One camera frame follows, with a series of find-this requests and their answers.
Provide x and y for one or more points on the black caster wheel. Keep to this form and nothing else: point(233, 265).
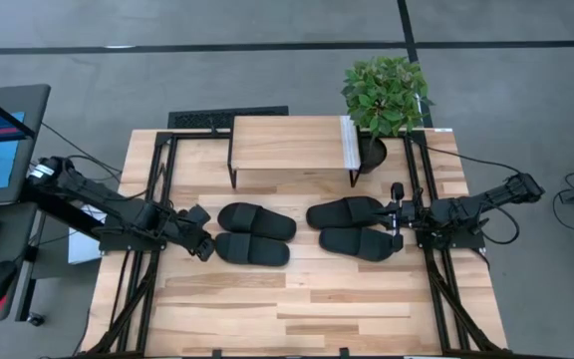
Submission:
point(36, 319)

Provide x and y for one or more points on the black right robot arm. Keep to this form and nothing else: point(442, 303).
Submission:
point(496, 199)

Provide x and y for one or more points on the black plant pot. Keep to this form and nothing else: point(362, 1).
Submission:
point(372, 154)

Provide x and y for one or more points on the wooden shelf black legs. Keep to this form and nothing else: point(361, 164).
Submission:
point(292, 142)

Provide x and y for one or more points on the black keyboard behind table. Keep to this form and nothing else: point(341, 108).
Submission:
point(202, 118)

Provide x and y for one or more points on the white box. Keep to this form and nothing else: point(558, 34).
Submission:
point(83, 244)

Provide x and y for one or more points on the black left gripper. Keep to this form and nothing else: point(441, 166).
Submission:
point(180, 229)

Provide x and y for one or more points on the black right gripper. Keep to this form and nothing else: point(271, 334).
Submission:
point(405, 214)

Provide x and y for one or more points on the black table bracket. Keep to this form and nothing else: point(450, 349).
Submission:
point(344, 352)
point(216, 353)

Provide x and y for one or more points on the green leafy plant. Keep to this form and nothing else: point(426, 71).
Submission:
point(384, 95)

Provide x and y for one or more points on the black metal rig frame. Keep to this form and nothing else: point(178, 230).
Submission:
point(163, 137)

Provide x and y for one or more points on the black slide sandal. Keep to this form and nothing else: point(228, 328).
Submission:
point(262, 251)
point(332, 214)
point(352, 242)
point(267, 224)

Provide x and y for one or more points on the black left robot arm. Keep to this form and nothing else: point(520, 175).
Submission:
point(92, 192)

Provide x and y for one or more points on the computer monitor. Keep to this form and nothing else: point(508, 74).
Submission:
point(3, 159)

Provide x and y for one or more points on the black support beam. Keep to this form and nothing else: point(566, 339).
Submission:
point(58, 209)

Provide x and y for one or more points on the dark grey desk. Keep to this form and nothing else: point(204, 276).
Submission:
point(15, 234)

